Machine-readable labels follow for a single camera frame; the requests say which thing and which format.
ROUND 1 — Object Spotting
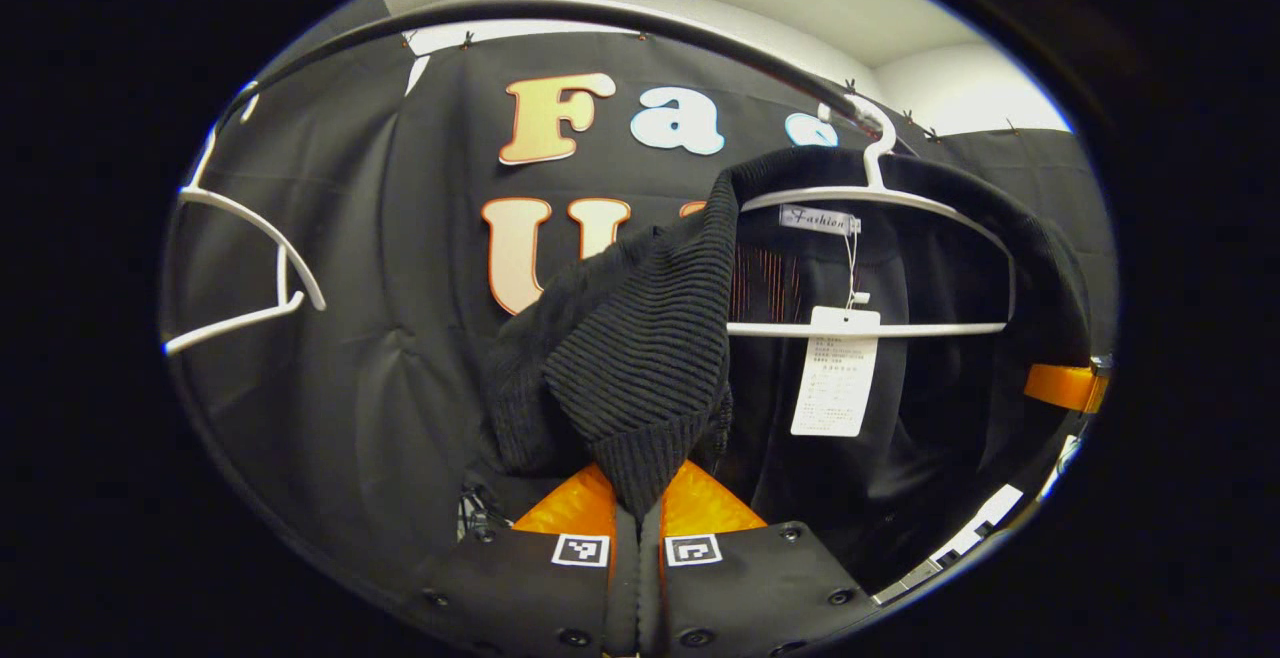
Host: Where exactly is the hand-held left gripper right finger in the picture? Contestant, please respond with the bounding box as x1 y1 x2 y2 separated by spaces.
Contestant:
640 458 878 658

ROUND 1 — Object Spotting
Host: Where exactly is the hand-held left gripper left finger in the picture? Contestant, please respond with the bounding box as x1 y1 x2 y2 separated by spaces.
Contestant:
420 463 641 658

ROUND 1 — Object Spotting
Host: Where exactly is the black knit garment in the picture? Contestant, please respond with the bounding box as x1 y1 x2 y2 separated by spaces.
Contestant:
485 146 1093 579

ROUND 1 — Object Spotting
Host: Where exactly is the white plastic hanger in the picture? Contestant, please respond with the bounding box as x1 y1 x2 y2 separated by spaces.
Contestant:
163 81 328 357
725 93 1016 339

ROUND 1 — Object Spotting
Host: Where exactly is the black clothes rack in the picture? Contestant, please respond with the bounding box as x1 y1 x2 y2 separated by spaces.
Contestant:
200 0 916 154

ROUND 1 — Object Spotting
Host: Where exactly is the white paper hang tag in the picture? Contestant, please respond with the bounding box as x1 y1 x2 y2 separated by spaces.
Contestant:
790 306 883 437

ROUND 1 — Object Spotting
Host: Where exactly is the black backdrop cloth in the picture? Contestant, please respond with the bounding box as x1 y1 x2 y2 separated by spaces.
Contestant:
165 0 1116 599

